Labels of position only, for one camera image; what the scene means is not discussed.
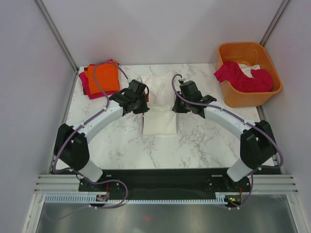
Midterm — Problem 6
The right aluminium corner post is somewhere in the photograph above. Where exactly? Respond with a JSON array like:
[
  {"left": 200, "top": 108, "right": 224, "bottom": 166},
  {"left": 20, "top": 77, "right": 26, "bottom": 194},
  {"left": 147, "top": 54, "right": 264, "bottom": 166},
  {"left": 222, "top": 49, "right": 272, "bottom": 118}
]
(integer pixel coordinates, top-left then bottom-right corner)
[{"left": 259, "top": 0, "right": 292, "bottom": 47}]

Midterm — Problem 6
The white slotted cable duct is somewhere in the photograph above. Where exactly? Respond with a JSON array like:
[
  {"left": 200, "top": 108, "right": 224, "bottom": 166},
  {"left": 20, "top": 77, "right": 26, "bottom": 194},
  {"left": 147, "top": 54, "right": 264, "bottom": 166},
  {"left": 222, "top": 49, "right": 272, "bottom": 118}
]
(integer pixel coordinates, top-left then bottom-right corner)
[{"left": 44, "top": 193, "right": 227, "bottom": 205}]

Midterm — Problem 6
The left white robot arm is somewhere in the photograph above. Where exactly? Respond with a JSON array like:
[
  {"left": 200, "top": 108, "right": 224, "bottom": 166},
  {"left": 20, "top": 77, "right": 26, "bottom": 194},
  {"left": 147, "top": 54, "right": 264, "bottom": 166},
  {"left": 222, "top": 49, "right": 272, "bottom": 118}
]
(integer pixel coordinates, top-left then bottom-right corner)
[{"left": 52, "top": 80, "right": 149, "bottom": 191}]

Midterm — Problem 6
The aluminium corner post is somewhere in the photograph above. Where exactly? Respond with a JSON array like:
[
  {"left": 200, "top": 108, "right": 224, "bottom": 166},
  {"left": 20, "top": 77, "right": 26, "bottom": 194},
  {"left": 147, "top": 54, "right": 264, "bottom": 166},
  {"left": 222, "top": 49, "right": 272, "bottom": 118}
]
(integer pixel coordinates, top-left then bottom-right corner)
[
  {"left": 34, "top": 0, "right": 78, "bottom": 72},
  {"left": 259, "top": 0, "right": 292, "bottom": 47}
]

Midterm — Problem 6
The pink folded t shirt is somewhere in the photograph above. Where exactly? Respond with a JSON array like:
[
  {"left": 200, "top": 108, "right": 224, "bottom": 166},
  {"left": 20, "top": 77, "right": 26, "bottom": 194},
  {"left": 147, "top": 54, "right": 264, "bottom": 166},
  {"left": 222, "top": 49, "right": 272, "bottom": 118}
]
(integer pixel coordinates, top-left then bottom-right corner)
[{"left": 79, "top": 67, "right": 118, "bottom": 100}]

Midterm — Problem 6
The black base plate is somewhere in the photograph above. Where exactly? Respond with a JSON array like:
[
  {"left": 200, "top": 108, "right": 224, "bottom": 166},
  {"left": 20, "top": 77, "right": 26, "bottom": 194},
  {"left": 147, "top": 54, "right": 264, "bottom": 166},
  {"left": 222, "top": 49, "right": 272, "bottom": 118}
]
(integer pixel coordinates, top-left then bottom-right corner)
[{"left": 79, "top": 168, "right": 250, "bottom": 200}]

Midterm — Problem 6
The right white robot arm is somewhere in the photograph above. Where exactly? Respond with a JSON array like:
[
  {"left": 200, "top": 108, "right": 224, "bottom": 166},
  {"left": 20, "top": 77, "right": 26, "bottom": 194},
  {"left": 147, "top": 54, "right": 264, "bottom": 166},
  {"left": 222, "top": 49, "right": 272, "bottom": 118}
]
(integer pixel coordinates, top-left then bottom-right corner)
[{"left": 173, "top": 80, "right": 277, "bottom": 191}]

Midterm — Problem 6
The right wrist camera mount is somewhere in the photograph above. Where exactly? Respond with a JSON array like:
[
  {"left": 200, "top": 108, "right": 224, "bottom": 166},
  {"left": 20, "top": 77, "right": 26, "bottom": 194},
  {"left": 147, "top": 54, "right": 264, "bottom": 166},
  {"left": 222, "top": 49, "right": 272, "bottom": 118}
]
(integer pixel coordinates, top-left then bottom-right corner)
[{"left": 178, "top": 78, "right": 190, "bottom": 84}]

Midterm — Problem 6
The crimson t shirt in basket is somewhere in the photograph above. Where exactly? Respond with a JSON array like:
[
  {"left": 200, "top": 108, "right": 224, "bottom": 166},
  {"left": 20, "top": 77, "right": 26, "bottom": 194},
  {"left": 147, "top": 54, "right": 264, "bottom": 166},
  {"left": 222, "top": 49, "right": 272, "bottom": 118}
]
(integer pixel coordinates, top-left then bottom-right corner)
[{"left": 214, "top": 61, "right": 273, "bottom": 93}]

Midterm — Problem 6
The orange plastic basket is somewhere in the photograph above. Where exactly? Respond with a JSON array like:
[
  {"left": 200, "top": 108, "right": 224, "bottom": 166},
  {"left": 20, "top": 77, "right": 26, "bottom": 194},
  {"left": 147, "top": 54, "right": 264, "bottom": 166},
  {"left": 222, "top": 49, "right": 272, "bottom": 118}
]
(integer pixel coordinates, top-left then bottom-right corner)
[{"left": 214, "top": 42, "right": 282, "bottom": 108}]

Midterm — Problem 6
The white t shirt in basket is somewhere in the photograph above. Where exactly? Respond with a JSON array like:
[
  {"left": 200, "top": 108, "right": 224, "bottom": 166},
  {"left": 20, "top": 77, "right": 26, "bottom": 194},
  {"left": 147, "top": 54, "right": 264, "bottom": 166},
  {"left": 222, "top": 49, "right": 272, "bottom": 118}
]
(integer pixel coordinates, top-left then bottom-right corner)
[{"left": 238, "top": 64, "right": 260, "bottom": 78}]

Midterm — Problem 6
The orange folded t shirt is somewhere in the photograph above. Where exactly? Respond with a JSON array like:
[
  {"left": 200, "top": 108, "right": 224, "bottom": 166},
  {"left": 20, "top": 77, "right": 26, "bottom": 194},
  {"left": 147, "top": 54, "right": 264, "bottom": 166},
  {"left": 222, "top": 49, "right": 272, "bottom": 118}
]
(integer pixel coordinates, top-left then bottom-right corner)
[{"left": 84, "top": 64, "right": 120, "bottom": 95}]

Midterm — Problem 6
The left aluminium corner post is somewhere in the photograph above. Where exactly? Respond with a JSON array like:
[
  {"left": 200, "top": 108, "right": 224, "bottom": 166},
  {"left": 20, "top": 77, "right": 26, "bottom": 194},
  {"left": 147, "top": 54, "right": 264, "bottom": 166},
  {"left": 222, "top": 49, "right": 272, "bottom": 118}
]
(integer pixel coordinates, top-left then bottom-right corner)
[{"left": 34, "top": 0, "right": 78, "bottom": 72}]

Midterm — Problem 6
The white t shirt red print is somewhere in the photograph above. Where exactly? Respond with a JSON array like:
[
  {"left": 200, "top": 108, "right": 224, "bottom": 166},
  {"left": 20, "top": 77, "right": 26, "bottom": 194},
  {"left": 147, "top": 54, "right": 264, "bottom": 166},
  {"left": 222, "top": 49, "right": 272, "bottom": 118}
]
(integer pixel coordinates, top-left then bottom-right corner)
[{"left": 140, "top": 72, "right": 177, "bottom": 135}]

